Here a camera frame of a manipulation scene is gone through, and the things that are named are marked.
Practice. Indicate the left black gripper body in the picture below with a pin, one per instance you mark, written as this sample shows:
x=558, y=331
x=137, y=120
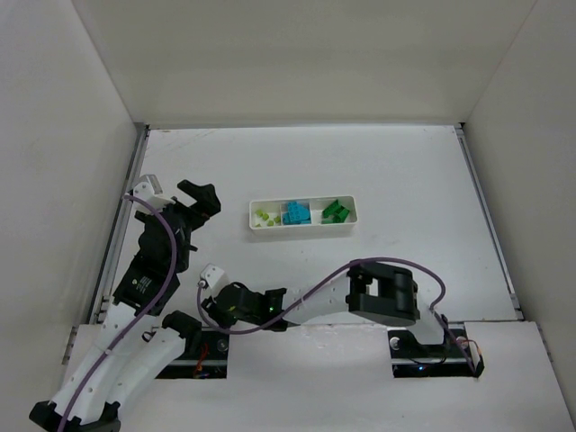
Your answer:
x=188, y=211

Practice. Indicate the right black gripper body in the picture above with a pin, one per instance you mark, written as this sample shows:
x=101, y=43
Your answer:
x=212, y=306

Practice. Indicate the lime lego cluster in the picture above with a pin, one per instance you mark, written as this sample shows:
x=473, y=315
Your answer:
x=264, y=218

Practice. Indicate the blue long lego brick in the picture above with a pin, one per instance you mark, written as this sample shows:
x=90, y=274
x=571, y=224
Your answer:
x=299, y=213

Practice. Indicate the green long lego brick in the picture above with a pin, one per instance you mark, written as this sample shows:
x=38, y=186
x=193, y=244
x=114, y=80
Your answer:
x=340, y=217

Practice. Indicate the green lego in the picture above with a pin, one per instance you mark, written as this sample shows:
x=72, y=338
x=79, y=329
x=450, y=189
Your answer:
x=331, y=210

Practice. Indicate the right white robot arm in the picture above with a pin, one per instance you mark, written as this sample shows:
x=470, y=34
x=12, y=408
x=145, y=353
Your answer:
x=380, y=290

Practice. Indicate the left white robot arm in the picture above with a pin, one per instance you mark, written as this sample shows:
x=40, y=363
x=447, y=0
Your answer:
x=133, y=347

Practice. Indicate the white compartment tray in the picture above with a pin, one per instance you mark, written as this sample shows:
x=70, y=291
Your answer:
x=316, y=205

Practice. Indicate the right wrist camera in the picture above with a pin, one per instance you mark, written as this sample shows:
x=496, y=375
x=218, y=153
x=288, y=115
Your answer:
x=213, y=279

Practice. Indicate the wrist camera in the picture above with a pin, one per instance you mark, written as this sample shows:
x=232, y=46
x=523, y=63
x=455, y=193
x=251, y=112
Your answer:
x=213, y=279
x=149, y=190

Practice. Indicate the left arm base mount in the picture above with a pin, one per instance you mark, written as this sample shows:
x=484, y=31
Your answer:
x=205, y=355

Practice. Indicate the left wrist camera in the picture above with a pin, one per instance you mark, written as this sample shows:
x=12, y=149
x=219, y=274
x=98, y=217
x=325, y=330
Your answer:
x=149, y=190

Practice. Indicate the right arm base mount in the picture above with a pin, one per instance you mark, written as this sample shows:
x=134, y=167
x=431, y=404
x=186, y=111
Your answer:
x=456, y=356

